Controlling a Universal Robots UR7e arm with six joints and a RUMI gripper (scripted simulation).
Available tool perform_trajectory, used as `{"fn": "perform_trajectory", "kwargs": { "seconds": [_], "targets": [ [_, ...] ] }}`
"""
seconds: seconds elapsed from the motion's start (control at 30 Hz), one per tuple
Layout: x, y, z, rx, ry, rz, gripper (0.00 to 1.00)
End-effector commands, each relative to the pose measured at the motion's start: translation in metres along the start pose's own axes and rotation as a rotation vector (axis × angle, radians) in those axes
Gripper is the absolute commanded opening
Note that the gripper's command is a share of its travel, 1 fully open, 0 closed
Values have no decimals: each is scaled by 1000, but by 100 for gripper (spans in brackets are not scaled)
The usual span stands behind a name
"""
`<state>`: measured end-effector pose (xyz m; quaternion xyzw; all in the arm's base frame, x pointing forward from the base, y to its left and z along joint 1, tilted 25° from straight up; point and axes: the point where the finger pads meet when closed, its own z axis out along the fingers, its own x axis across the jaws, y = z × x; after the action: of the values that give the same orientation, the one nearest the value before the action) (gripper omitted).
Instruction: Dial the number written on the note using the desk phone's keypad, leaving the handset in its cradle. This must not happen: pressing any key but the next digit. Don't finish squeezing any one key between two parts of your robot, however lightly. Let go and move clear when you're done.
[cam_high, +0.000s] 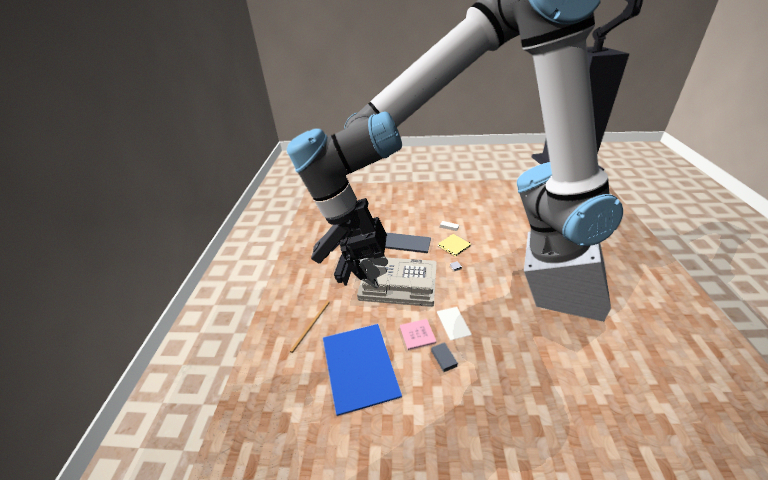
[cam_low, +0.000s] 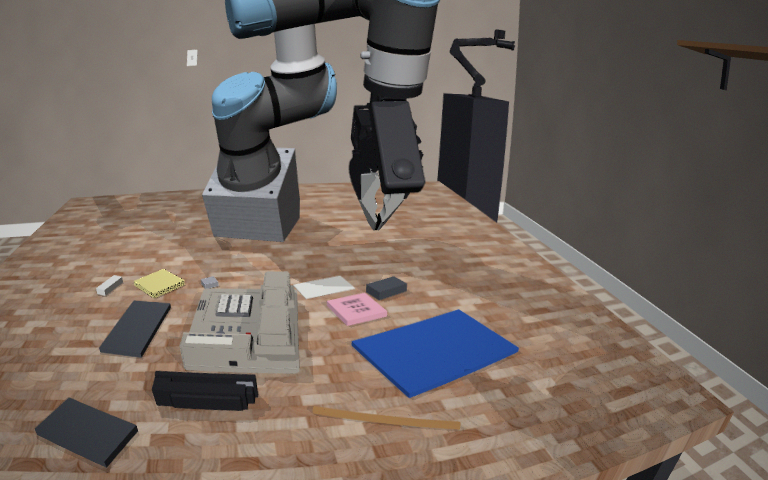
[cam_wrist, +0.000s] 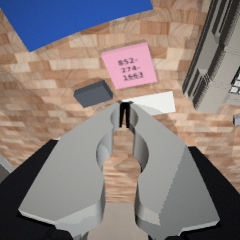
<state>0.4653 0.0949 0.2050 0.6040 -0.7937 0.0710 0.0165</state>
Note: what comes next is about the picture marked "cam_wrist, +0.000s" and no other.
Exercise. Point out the beige desk phone base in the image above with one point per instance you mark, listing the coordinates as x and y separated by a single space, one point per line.
204 53

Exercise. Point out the pink sticky note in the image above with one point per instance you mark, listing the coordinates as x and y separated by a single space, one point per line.
130 66

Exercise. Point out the white paper sheet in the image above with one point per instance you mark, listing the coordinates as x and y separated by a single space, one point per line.
155 104

